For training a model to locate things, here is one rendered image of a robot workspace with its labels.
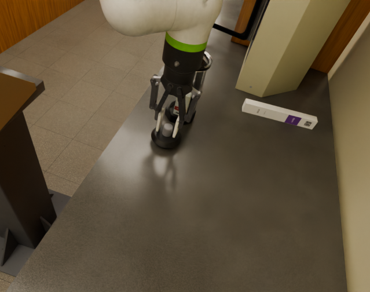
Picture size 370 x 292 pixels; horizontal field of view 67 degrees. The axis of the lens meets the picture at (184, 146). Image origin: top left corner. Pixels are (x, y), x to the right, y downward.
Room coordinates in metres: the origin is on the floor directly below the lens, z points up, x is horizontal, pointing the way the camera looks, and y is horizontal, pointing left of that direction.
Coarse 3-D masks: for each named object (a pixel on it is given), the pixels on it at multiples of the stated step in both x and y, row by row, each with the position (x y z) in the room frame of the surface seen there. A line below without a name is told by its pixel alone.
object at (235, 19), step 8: (224, 0) 1.30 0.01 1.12; (232, 0) 1.29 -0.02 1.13; (240, 0) 1.28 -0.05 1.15; (248, 0) 1.28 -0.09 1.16; (256, 0) 1.27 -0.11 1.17; (224, 8) 1.29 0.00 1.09; (232, 8) 1.29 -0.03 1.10; (240, 8) 1.28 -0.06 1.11; (248, 8) 1.27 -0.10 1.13; (224, 16) 1.29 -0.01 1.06; (232, 16) 1.29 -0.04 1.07; (240, 16) 1.28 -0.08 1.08; (248, 16) 1.27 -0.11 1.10; (256, 16) 1.26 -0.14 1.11; (224, 24) 1.29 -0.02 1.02; (232, 24) 1.28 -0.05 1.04; (240, 24) 1.27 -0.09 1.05; (240, 32) 1.27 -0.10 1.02
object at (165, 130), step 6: (162, 126) 0.60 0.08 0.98; (168, 126) 0.58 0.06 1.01; (156, 132) 0.57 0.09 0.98; (162, 132) 0.57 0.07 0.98; (168, 132) 0.57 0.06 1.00; (156, 138) 0.55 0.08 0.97; (162, 138) 0.55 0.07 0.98; (168, 138) 0.56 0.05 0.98; (174, 138) 0.57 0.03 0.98; (180, 138) 0.58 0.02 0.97; (156, 144) 0.55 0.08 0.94; (162, 144) 0.54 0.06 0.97; (168, 144) 0.54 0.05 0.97; (174, 144) 0.55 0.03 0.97
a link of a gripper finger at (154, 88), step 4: (152, 80) 0.57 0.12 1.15; (152, 84) 0.57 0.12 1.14; (152, 88) 0.57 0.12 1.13; (156, 88) 0.58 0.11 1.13; (152, 92) 0.57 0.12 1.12; (156, 92) 0.58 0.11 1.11; (152, 96) 0.57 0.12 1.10; (156, 96) 0.59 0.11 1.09; (152, 100) 0.57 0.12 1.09; (156, 100) 0.59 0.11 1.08; (152, 104) 0.57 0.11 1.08; (152, 108) 0.57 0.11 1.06
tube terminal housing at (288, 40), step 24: (288, 0) 0.95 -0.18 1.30; (312, 0) 0.95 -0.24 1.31; (336, 0) 1.02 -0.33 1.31; (264, 24) 0.95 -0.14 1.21; (288, 24) 0.95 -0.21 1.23; (312, 24) 0.99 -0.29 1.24; (264, 48) 0.95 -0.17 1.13; (288, 48) 0.95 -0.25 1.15; (312, 48) 1.04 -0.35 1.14; (240, 72) 1.01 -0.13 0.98; (264, 72) 0.95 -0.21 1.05; (288, 72) 1.00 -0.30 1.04; (264, 96) 0.95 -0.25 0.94
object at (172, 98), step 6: (204, 54) 0.74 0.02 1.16; (204, 60) 0.74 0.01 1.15; (210, 60) 0.72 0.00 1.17; (204, 66) 0.68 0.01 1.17; (198, 72) 0.67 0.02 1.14; (204, 72) 0.69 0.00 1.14; (198, 78) 0.68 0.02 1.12; (198, 84) 0.68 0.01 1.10; (174, 96) 0.67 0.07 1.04; (186, 96) 0.67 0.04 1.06; (168, 102) 0.69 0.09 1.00; (174, 102) 0.67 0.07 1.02; (186, 102) 0.67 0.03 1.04; (168, 108) 0.68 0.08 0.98; (174, 108) 0.67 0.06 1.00; (186, 108) 0.67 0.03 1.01; (174, 114) 0.67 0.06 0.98; (186, 114) 0.67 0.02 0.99
